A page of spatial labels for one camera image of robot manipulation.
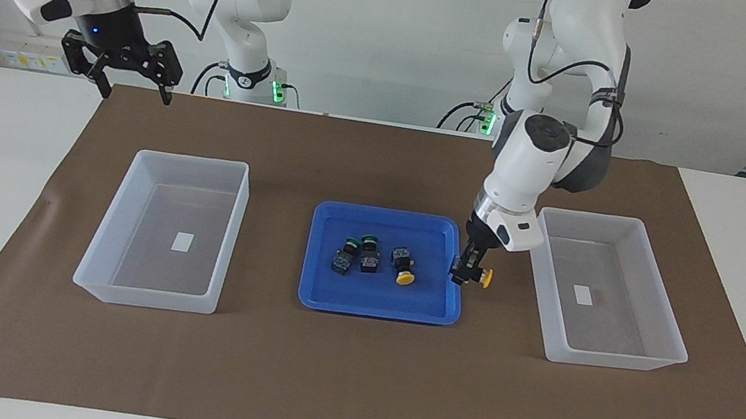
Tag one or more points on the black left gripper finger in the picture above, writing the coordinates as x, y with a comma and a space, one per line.
475, 265
459, 270

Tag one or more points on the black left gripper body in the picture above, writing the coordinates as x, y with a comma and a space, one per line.
475, 243

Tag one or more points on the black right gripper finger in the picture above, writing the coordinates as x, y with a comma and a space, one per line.
81, 56
168, 68

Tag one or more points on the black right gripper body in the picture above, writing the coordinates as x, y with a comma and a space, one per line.
111, 33

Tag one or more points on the yellow push button switch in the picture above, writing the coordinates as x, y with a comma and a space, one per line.
401, 258
485, 277

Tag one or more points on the green push button switch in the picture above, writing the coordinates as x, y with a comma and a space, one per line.
341, 262
369, 261

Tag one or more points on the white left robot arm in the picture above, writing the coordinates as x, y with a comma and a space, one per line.
528, 159

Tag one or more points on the blue plastic tray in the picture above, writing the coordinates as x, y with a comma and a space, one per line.
374, 298

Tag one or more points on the small white label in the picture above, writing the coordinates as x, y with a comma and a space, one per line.
583, 295
182, 242

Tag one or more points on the brown table mat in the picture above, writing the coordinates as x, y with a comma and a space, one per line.
347, 383

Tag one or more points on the translucent white plastic box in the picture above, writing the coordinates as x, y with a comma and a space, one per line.
620, 335
143, 264

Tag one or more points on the white wall socket box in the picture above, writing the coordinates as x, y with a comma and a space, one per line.
33, 59

